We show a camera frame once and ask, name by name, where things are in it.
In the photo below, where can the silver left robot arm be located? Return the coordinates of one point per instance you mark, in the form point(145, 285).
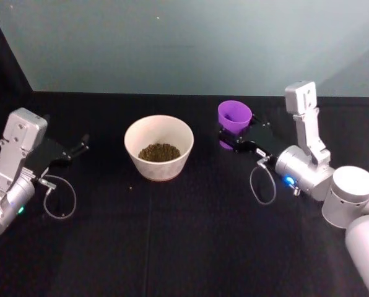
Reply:
point(17, 133)

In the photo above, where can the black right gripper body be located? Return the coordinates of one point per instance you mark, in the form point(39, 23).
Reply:
point(263, 136)

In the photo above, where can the black table cloth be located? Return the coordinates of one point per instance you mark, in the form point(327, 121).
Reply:
point(184, 241)

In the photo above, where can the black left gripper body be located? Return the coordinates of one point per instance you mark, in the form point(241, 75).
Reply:
point(53, 153)

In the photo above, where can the brown pellets heap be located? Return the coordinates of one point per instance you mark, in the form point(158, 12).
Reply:
point(158, 153)

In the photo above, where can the cream bowl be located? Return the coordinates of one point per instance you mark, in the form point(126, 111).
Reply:
point(159, 167)

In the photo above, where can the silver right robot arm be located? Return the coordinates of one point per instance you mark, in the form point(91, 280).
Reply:
point(305, 167)

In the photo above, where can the purple plastic cup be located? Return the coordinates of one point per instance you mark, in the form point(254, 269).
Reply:
point(234, 116)

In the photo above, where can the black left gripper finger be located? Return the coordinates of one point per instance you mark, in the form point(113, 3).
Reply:
point(79, 151)
point(82, 141)

